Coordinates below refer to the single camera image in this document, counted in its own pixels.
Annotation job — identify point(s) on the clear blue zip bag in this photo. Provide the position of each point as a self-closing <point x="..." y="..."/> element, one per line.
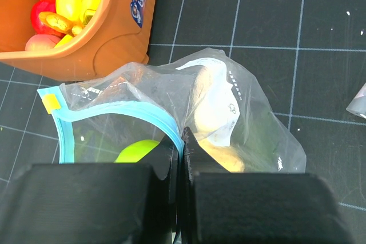
<point x="110" y="119"/>

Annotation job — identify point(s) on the pink peach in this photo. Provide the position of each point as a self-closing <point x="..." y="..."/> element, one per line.
<point x="41" y="42"/>

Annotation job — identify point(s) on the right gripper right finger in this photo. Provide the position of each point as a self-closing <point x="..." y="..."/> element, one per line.
<point x="222" y="207"/>

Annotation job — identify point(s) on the brown peanut toy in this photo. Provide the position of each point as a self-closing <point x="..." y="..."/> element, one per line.
<point x="60" y="23"/>

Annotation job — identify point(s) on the black grid mat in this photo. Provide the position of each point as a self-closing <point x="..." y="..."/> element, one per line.
<point x="309" y="58"/>

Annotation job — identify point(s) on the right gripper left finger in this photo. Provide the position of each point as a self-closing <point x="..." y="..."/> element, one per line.
<point x="94" y="202"/>

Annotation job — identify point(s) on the green apple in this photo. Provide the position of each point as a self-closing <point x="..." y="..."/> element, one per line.
<point x="136" y="151"/>

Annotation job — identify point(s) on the bag of pink sliced food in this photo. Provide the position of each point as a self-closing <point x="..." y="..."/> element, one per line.
<point x="357" y="106"/>

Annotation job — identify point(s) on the orange plastic bin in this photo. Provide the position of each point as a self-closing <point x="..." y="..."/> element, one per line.
<point x="118" y="34"/>

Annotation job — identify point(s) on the white radish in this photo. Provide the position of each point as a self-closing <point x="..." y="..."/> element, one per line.
<point x="216" y="109"/>

